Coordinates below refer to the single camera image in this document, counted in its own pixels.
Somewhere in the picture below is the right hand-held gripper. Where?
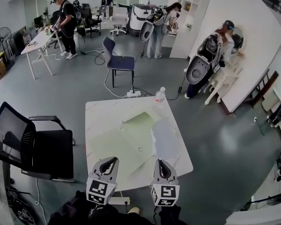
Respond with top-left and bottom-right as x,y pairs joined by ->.
150,158 -> 180,207

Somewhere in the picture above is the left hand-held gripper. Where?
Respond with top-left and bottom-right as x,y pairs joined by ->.
86,157 -> 120,206

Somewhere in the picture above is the pale blue sheet of paper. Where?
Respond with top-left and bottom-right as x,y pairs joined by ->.
151,119 -> 180,159

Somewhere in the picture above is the person's right forearm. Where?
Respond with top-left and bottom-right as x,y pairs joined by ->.
154,204 -> 186,225

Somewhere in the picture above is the person's left forearm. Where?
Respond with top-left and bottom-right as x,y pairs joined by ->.
84,203 -> 124,225

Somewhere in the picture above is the pale green document folder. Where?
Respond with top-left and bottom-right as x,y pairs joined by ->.
87,111 -> 163,176

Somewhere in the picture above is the black mesh office chair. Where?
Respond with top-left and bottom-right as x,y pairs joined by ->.
0,101 -> 76,181

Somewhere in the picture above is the clear plastic water bottle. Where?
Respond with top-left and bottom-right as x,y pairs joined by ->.
155,86 -> 167,103

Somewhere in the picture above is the grey shell backpack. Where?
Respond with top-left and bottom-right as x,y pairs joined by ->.
185,37 -> 213,86
139,20 -> 155,43

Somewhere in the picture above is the blue chair with black legs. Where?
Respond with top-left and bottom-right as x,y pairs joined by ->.
102,36 -> 135,88

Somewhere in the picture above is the white wooden chair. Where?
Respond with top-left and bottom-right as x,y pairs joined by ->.
204,55 -> 244,106

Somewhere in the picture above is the black standing fan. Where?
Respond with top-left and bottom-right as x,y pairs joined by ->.
243,186 -> 281,211
0,26 -> 15,70

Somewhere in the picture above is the white desk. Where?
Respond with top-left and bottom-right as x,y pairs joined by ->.
21,26 -> 63,80

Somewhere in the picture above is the white cabinet with shelves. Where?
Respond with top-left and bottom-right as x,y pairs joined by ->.
169,0 -> 211,59

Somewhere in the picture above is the white office chair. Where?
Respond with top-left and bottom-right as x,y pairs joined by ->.
110,7 -> 128,36

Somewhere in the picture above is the white and black machine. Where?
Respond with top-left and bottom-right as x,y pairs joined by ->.
126,3 -> 155,37

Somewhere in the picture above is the white power cable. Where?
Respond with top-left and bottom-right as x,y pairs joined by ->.
104,66 -> 135,99

